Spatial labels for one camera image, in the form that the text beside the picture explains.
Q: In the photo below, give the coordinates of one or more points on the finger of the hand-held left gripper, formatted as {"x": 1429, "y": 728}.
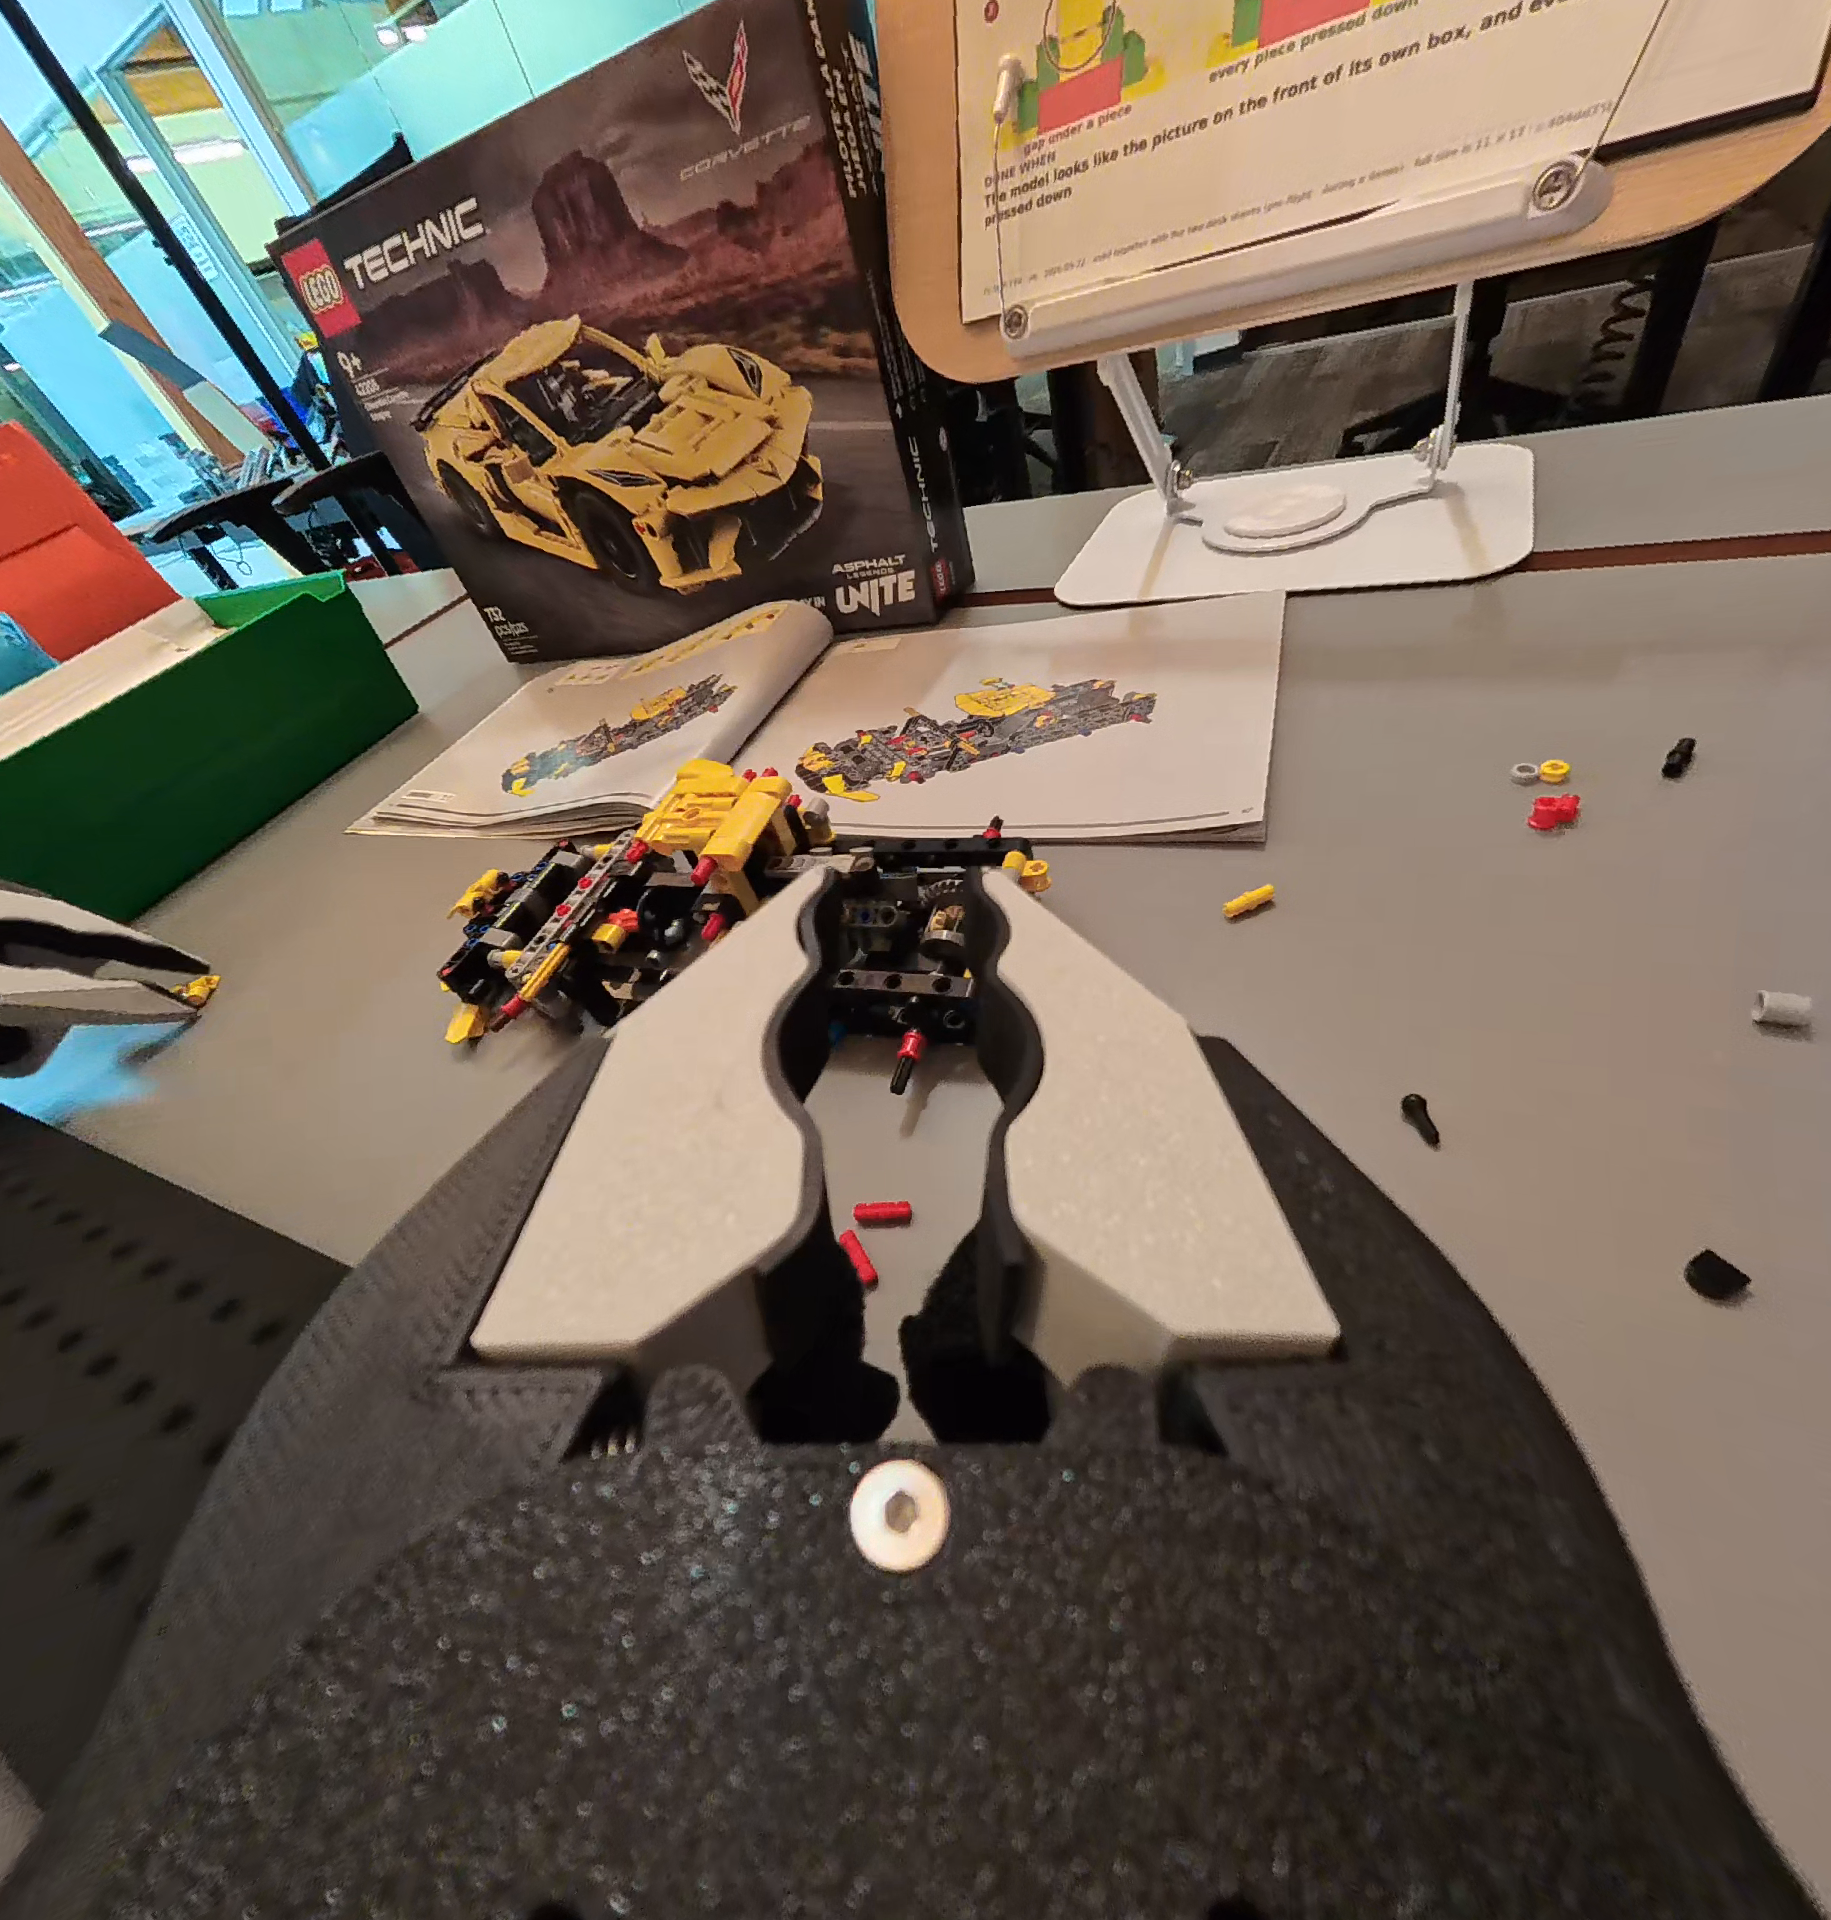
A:
{"x": 46, "y": 922}
{"x": 61, "y": 991}

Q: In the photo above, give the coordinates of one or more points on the black dotted floor mat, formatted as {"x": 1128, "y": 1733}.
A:
{"x": 106, "y": 1351}

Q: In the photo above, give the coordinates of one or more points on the black lego pin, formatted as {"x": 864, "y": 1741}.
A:
{"x": 1679, "y": 758}

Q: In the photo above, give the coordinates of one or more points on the teal rolled mat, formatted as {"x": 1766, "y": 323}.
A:
{"x": 0, "y": 667}

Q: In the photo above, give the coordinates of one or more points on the orange plastic case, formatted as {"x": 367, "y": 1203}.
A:
{"x": 46, "y": 527}

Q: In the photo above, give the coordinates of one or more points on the white paper sheet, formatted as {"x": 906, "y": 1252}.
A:
{"x": 76, "y": 692}

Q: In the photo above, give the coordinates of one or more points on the grey lego bush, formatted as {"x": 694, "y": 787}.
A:
{"x": 1781, "y": 1009}

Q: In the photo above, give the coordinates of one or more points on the small black lego piece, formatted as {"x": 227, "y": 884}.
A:
{"x": 1420, "y": 1117}

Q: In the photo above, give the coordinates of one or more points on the yellow lego pin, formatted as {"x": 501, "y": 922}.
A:
{"x": 1249, "y": 902}

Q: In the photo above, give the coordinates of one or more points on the black lego connector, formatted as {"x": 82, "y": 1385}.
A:
{"x": 1718, "y": 1276}

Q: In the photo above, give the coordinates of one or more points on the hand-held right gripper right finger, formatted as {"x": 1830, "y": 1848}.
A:
{"x": 1171, "y": 1201}

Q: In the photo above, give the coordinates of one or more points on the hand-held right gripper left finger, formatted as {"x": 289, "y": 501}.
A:
{"x": 646, "y": 1201}

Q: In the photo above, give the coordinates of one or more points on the lego instruction booklet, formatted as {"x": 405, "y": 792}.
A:
{"x": 1126, "y": 721}

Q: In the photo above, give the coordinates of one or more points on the lego set box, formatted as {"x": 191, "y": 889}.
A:
{"x": 631, "y": 376}

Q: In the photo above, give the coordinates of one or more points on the printed instruction sheet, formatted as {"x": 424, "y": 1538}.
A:
{"x": 1379, "y": 136}

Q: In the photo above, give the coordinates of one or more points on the white document stand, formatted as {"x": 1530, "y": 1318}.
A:
{"x": 1304, "y": 527}

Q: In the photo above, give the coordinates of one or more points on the red lego piece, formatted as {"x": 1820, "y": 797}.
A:
{"x": 1555, "y": 814}

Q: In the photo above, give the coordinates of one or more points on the small red lego pin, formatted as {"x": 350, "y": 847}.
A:
{"x": 856, "y": 1256}

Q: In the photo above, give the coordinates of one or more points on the lego car chassis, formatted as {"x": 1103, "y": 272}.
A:
{"x": 631, "y": 902}

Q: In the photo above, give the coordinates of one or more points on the green storage bin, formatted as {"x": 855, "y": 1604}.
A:
{"x": 180, "y": 752}

